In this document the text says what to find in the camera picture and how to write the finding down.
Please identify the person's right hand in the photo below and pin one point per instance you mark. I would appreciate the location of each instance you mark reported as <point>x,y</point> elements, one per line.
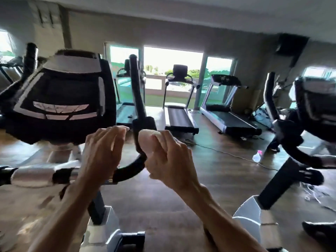
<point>170,165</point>

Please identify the person's left hand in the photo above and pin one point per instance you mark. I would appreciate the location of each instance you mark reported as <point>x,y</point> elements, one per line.
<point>99,162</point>

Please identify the person's left fingers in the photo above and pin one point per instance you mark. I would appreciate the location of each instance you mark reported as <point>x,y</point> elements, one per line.
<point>110,136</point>

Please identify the person's right fingers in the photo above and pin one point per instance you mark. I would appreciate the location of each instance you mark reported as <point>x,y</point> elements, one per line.
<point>172,144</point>

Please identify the pale pink cleaning cloth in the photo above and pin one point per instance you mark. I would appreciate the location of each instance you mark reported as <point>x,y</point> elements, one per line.
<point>148,141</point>

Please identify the person's left forearm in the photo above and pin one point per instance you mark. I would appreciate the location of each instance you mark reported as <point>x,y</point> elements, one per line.
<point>70,215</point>

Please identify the person's right forearm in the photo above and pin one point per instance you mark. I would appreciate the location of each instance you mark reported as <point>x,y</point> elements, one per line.
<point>223,223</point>

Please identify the black silver elliptical machine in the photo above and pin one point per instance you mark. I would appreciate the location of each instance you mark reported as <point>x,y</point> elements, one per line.
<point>312,107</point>
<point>65,97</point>

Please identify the silver black treadmill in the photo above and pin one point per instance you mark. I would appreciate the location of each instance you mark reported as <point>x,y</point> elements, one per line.
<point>228,120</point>

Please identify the large glass window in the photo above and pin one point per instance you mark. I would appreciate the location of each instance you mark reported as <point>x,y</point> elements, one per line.
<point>170,60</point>

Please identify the clear spray bottle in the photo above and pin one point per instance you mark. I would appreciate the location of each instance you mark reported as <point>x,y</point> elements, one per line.
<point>257,156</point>

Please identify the blue grey bag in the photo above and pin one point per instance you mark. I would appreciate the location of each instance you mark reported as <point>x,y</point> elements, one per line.
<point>262,116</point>

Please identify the small side window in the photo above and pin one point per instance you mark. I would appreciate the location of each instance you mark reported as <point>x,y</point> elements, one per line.
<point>5,45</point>
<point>319,72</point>

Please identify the black wall speaker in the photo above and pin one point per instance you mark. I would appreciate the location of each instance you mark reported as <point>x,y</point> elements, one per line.
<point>291,45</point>

